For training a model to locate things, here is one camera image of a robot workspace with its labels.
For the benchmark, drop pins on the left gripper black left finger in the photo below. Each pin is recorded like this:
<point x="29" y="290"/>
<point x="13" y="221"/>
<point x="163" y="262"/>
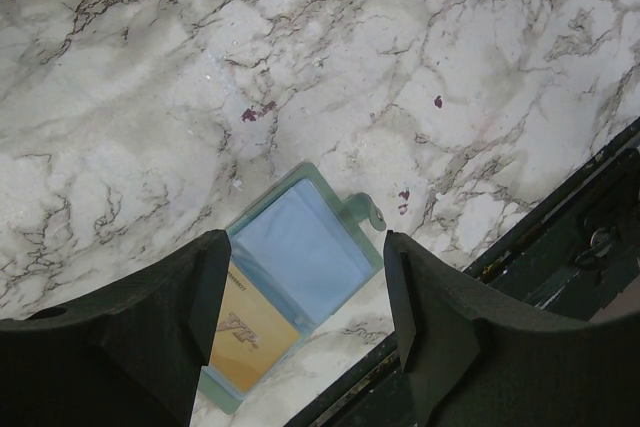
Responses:
<point x="127" y="354"/>

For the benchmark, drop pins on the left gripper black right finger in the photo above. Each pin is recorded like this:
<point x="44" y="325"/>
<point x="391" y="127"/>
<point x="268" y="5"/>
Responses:
<point x="476" y="357"/>

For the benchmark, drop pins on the green leather card holder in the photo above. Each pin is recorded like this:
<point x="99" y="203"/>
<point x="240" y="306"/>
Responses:
<point x="303" y="248"/>

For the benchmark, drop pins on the gold card in holder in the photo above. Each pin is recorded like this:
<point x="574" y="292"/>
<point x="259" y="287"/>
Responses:
<point x="251" y="334"/>

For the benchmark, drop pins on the black front mounting rail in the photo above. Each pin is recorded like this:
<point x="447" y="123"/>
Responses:
<point x="575" y="255"/>

